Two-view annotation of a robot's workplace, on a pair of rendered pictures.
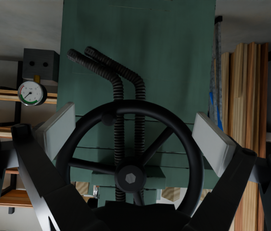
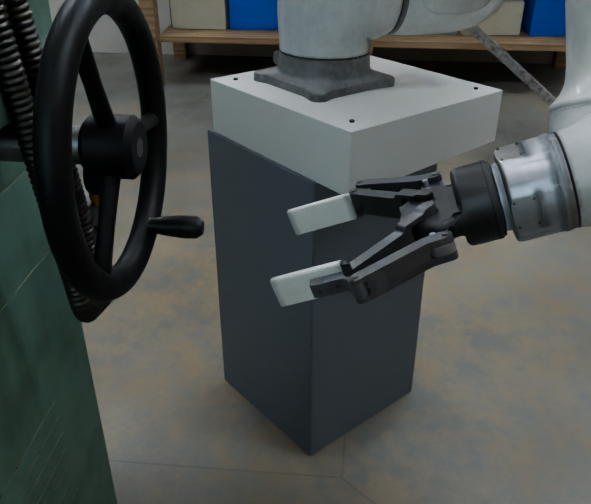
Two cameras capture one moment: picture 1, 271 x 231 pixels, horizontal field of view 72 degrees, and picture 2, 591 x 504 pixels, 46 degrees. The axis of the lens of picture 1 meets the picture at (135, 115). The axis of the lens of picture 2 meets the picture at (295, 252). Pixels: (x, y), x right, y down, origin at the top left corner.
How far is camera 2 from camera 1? 0.71 m
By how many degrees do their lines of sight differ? 87
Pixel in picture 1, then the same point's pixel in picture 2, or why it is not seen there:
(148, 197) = not seen: outside the picture
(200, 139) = (299, 279)
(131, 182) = (138, 141)
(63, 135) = (323, 211)
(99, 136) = not seen: outside the picture
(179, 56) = not seen: outside the picture
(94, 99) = (19, 221)
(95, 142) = not seen: outside the picture
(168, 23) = not seen: outside the picture
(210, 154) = (326, 271)
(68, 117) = (312, 223)
